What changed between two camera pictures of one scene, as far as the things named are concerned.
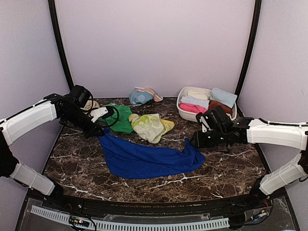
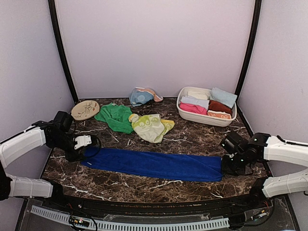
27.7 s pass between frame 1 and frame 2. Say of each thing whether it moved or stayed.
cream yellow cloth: stayed
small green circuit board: stayed
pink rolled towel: stayed
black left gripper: moved
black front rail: stayed
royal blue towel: moved
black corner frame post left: stayed
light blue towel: stayed
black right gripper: moved
